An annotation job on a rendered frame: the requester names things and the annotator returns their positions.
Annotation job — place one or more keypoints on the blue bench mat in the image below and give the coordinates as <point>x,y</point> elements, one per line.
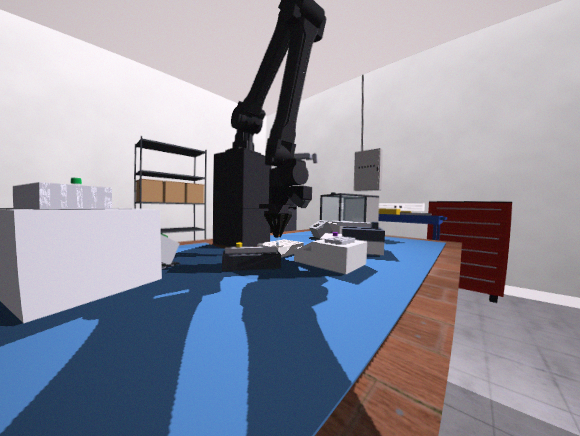
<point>206,352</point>

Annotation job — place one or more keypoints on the white tube rack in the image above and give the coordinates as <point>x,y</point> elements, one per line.
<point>285,247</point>

